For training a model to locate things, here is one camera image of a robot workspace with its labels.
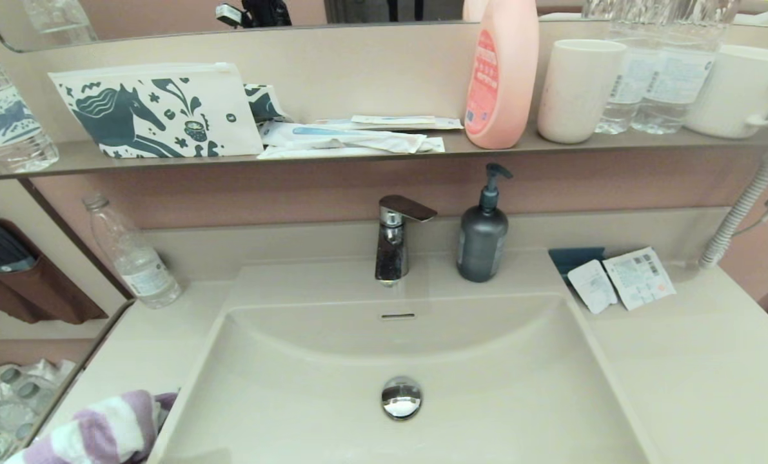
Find slim clear plastic bottle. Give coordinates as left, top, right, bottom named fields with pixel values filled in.
left=83, top=193, right=183, bottom=309

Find white toothbrush packet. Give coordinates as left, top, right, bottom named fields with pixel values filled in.
left=258, top=121, right=447, bottom=155

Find purple white striped towel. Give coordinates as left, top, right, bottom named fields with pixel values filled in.
left=5, top=389, right=179, bottom=464

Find chrome lever faucet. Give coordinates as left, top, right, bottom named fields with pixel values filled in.
left=375, top=195, right=438, bottom=289

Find grey wall shelf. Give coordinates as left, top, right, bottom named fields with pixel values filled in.
left=0, top=126, right=768, bottom=182

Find white handleless cup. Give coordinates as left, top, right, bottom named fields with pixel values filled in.
left=537, top=39, right=629, bottom=145

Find white mug with handle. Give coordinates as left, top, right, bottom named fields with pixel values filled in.
left=684, top=44, right=768, bottom=140

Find large white printed sachet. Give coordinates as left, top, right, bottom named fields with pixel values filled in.
left=601, top=247, right=677, bottom=312

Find dark grey soap pump bottle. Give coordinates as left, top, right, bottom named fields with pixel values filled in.
left=455, top=162, right=514, bottom=284

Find clear ribbed water bottle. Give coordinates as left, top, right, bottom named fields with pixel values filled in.
left=630, top=0, right=742, bottom=135
left=594, top=0, right=665, bottom=135

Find pink lotion bottle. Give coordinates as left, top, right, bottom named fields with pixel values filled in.
left=463, top=0, right=541, bottom=151

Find white horse print pouch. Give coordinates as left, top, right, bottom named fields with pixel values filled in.
left=48, top=62, right=265, bottom=159

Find chrome drain stopper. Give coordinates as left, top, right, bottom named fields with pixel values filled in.
left=380, top=376, right=424, bottom=422

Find small white sachet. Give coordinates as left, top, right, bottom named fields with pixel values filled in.
left=566, top=259, right=618, bottom=315

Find white coiled cord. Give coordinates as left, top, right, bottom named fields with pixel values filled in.
left=698, top=151, right=768, bottom=271

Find water bottle with horse label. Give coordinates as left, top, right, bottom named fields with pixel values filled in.
left=0, top=19, right=61, bottom=174

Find small horse print packet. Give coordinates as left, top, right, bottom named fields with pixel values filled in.
left=244, top=83, right=294, bottom=124

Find clear plastic wrapped items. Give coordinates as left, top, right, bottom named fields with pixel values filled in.
left=0, top=358, right=79, bottom=464

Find wall mirror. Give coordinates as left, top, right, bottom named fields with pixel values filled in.
left=0, top=0, right=768, bottom=53

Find flat white amenity packet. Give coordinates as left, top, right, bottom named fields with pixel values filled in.
left=315, top=115, right=466, bottom=131

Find teal tray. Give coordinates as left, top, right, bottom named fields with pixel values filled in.
left=547, top=247, right=607, bottom=285

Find beige ceramic sink basin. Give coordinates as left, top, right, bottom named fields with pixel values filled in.
left=148, top=258, right=659, bottom=464

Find long thin white packet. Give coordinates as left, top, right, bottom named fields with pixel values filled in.
left=256, top=145, right=446, bottom=161

